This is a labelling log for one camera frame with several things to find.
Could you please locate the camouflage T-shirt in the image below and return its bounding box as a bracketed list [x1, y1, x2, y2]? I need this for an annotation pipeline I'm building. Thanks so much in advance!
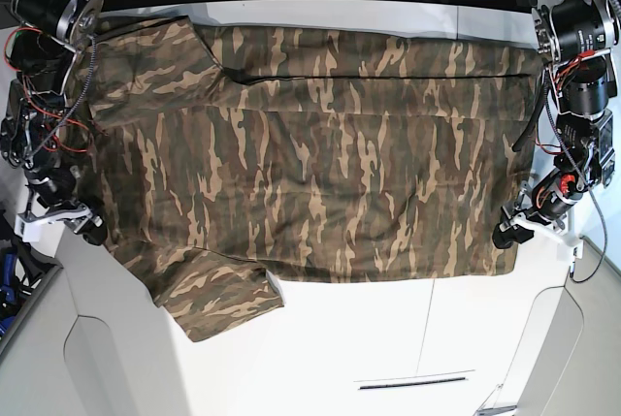
[83, 16, 541, 341]

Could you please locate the black camera cable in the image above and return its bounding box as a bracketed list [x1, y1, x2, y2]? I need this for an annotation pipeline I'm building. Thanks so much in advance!
[567, 192, 613, 284]

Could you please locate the blue items bin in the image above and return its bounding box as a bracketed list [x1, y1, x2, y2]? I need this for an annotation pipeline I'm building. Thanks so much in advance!
[0, 211, 63, 339]

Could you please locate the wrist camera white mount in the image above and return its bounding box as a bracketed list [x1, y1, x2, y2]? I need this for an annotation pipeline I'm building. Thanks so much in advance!
[14, 204, 94, 242]
[508, 213, 583, 259]

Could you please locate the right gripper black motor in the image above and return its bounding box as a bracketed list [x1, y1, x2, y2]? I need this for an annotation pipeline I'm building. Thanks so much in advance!
[24, 167, 108, 246]

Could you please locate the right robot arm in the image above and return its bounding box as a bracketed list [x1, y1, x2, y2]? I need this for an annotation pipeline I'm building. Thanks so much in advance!
[2, 0, 537, 259]

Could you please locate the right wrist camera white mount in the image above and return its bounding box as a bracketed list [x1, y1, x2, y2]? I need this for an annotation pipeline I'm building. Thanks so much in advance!
[14, 204, 94, 242]

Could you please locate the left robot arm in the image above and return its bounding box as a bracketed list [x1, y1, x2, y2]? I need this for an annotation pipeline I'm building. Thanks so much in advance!
[493, 0, 620, 249]

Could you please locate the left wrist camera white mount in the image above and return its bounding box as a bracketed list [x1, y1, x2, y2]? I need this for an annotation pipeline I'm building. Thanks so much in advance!
[508, 213, 583, 259]

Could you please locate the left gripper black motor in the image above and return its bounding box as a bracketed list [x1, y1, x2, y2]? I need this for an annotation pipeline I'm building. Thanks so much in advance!
[492, 170, 584, 249]

